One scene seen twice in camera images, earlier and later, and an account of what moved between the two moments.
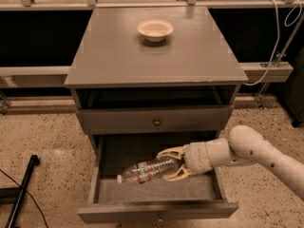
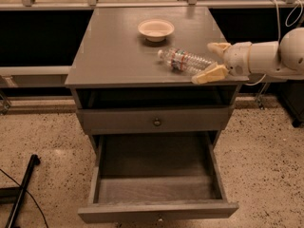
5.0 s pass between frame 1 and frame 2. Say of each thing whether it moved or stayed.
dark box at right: stayed
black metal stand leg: stayed
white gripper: moved
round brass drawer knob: stayed
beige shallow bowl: stayed
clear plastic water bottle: moved
